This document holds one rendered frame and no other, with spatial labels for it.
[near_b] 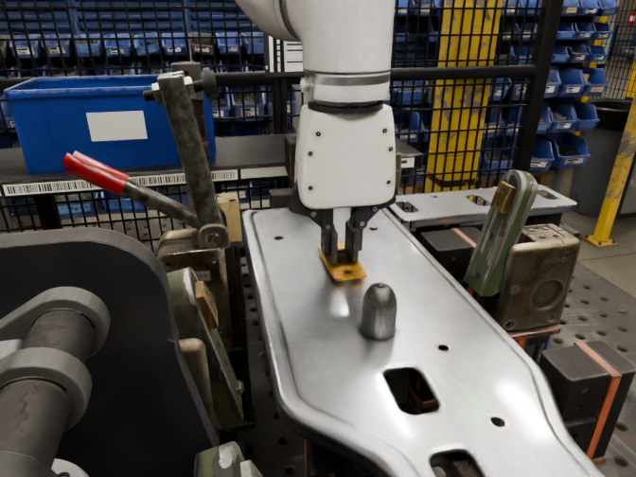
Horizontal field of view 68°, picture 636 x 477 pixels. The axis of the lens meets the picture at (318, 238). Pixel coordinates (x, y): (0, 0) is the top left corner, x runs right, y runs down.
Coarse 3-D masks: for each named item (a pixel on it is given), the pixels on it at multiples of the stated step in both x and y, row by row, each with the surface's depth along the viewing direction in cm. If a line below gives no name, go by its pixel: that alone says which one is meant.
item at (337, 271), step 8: (320, 248) 57; (344, 256) 53; (328, 264) 53; (336, 264) 53; (344, 264) 53; (352, 264) 53; (360, 264) 53; (336, 272) 51; (344, 272) 52; (352, 272) 52; (360, 272) 51; (336, 280) 50
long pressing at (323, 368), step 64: (256, 256) 56; (320, 256) 56; (384, 256) 56; (320, 320) 45; (448, 320) 45; (320, 384) 37; (384, 384) 37; (448, 384) 37; (512, 384) 37; (384, 448) 31; (448, 448) 32; (512, 448) 32; (576, 448) 32
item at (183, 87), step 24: (168, 72) 43; (144, 96) 42; (168, 96) 41; (192, 96) 43; (216, 96) 43; (168, 120) 42; (192, 120) 42; (192, 144) 43; (192, 168) 44; (192, 192) 45; (216, 216) 47
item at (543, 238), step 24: (528, 240) 51; (552, 240) 50; (576, 240) 51; (528, 264) 50; (552, 264) 51; (504, 288) 51; (528, 288) 52; (552, 288) 53; (504, 312) 52; (528, 312) 53; (552, 312) 54; (528, 336) 54; (456, 456) 66
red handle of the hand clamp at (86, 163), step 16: (64, 160) 42; (80, 160) 43; (96, 160) 44; (80, 176) 43; (96, 176) 43; (112, 176) 44; (128, 176) 45; (112, 192) 44; (128, 192) 45; (144, 192) 45; (160, 208) 46; (176, 208) 46; (192, 224) 48
